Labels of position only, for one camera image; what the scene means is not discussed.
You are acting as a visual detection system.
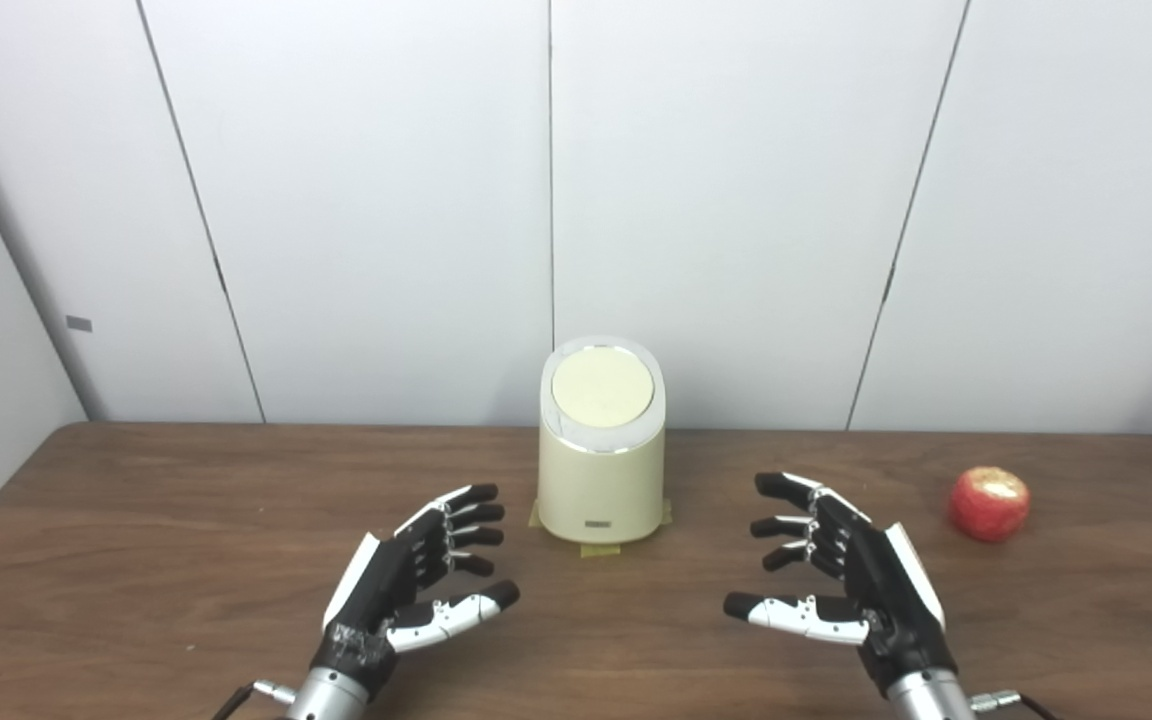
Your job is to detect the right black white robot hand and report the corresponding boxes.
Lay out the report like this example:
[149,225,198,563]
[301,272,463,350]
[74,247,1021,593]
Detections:
[723,472,959,698]

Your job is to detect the cream round bin lid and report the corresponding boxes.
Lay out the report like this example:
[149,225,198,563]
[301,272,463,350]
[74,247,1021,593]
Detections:
[550,345,657,429]

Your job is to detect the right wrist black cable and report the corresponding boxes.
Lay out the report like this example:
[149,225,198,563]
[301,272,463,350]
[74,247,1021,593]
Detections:
[971,688,1062,720]

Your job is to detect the cream-colored cylindrical bin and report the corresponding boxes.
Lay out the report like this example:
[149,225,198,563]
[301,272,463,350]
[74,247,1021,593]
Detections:
[536,336,667,546]

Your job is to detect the red apple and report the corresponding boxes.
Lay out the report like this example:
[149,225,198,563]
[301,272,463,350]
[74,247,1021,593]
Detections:
[947,466,1032,544]

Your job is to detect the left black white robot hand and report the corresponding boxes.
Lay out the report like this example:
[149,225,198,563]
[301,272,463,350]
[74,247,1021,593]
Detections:
[308,483,521,701]

